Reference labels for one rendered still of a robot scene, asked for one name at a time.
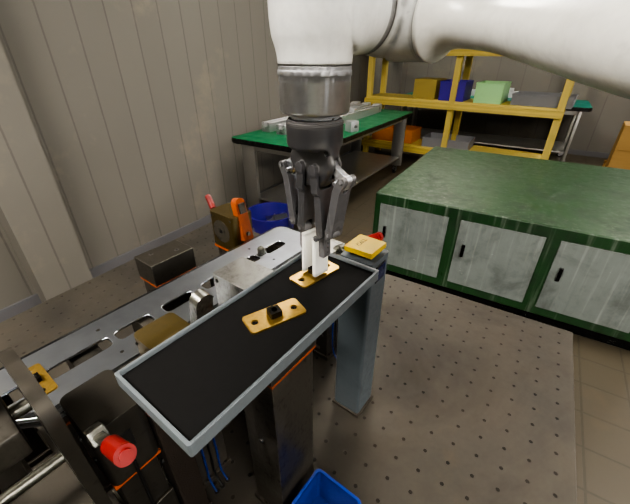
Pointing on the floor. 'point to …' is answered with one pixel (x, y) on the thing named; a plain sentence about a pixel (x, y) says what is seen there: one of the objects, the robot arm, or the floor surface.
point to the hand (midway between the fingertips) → (314, 252)
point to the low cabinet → (526, 239)
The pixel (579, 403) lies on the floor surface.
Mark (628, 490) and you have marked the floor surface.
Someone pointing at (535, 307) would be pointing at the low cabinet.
